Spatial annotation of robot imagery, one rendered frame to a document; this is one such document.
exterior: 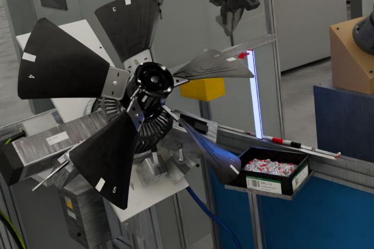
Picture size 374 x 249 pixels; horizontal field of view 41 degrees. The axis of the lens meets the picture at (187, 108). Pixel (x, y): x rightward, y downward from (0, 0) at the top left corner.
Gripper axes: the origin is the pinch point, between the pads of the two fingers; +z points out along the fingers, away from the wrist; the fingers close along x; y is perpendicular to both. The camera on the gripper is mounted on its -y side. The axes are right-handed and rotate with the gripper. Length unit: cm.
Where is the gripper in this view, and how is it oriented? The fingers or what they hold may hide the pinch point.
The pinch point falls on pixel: (230, 33)
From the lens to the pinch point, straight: 161.8
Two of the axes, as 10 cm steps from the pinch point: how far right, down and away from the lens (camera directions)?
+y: -6.4, -4.3, 6.4
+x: -7.6, 3.0, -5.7
